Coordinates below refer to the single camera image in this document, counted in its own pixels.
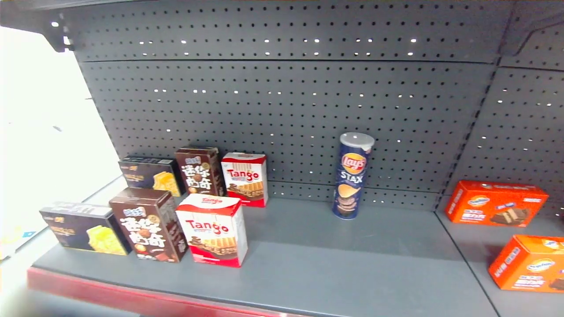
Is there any grey shop shelf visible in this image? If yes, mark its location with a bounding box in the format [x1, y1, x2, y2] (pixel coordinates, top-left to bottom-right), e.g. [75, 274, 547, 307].
[0, 0, 564, 317]

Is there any blue chips can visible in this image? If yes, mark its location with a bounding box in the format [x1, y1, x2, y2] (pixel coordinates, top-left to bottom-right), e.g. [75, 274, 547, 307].
[332, 132, 375, 220]

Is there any red white wafer box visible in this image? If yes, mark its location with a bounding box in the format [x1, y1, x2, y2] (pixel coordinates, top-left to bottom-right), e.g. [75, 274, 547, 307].
[221, 152, 269, 208]
[175, 193, 249, 268]

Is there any brown chocolate snack box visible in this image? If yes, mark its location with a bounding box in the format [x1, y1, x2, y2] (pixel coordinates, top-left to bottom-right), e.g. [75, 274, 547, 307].
[108, 188, 189, 263]
[174, 147, 226, 197]

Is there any black yellow snack box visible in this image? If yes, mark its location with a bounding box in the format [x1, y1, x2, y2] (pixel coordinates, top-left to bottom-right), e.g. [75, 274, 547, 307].
[39, 202, 132, 256]
[118, 156, 187, 198]

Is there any orange snack box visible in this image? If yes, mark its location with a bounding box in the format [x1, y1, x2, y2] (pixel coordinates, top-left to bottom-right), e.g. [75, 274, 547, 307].
[488, 234, 564, 293]
[445, 180, 549, 228]

